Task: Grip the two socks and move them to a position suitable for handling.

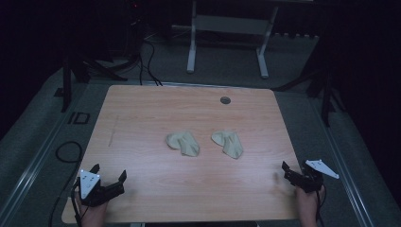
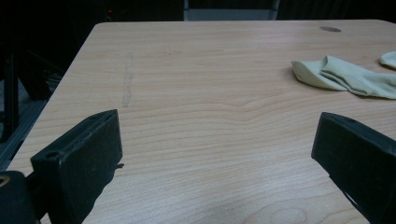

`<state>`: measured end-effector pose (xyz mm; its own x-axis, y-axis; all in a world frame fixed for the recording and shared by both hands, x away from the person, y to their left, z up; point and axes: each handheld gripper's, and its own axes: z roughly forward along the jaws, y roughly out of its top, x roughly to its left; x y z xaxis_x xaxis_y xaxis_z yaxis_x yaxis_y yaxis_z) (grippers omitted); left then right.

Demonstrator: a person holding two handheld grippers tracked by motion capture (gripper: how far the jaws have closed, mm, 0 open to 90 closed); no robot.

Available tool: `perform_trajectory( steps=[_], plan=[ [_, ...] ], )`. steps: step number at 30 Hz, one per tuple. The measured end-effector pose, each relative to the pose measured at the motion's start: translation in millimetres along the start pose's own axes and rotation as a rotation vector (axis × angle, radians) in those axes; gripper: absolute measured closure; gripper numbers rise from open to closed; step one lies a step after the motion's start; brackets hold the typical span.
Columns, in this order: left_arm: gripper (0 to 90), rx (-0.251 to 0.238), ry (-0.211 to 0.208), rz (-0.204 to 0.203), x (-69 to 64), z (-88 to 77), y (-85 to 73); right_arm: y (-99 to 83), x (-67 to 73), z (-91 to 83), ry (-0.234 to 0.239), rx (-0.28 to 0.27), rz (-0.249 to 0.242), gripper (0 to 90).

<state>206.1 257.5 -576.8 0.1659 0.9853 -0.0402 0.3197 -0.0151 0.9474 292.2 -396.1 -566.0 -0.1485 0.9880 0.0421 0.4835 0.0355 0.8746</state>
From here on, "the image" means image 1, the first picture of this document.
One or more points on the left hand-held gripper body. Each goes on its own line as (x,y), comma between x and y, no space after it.
(90,184)

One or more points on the beige ankle sock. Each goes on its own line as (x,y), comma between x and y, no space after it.
(229,143)
(184,143)

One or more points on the dark equipment tower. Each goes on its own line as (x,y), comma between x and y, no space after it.
(135,28)

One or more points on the person's left hand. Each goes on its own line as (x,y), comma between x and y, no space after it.
(93,216)

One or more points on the person's right hand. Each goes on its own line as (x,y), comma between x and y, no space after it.
(307,206)

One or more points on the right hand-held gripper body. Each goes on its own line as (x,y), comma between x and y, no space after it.
(310,181)

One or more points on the white metal desk frame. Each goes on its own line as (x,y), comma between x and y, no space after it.
(231,24)

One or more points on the black metal stand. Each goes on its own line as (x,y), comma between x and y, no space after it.
(326,101)
(66,85)

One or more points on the metal floor rail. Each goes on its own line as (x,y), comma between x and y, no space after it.
(345,176)
(31,170)

